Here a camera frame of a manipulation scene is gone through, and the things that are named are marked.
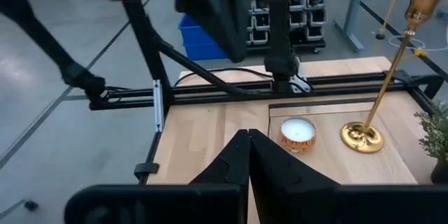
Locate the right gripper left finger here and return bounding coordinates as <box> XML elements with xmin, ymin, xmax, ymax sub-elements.
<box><xmin>64</xmin><ymin>129</ymin><xmax>251</xmax><ymax>224</ymax></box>

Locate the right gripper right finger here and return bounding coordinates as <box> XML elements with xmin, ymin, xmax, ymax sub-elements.
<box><xmin>248</xmin><ymin>128</ymin><xmax>448</xmax><ymax>224</ymax></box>

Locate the white candle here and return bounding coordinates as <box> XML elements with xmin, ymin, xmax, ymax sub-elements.
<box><xmin>279</xmin><ymin>116</ymin><xmax>318</xmax><ymax>154</ymax></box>

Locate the tall gold candlestick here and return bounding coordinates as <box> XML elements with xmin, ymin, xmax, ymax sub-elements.
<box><xmin>339</xmin><ymin>0</ymin><xmax>448</xmax><ymax>155</ymax></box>

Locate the artificial plant in black pot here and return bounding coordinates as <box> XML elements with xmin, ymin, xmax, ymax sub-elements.
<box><xmin>414</xmin><ymin>100</ymin><xmax>448</xmax><ymax>185</ymax></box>

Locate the blue plastic bin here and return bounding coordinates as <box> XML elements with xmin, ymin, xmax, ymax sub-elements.
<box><xmin>178</xmin><ymin>13</ymin><xmax>229</xmax><ymax>62</ymax></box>

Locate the storage rack with bins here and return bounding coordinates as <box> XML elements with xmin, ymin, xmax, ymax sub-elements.
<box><xmin>244</xmin><ymin>0</ymin><xmax>328</xmax><ymax>55</ymax></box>

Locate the small black floor object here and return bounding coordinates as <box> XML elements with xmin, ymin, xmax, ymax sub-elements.
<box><xmin>23</xmin><ymin>199</ymin><xmax>40</xmax><ymax>213</ymax></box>

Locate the wooden shelf black metal frame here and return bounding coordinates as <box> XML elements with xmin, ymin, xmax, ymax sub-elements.
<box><xmin>268</xmin><ymin>97</ymin><xmax>419</xmax><ymax>186</ymax></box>

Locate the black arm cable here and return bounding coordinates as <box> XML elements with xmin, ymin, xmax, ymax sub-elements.
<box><xmin>172</xmin><ymin>66</ymin><xmax>274</xmax><ymax>88</ymax></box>

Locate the white floor cable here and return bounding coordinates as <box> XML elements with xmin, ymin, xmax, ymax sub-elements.
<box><xmin>387</xmin><ymin>34</ymin><xmax>448</xmax><ymax>53</ymax></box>

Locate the yellow cable with plug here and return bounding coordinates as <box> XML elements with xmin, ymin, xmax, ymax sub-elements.
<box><xmin>376</xmin><ymin>0</ymin><xmax>430</xmax><ymax>60</ymax></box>

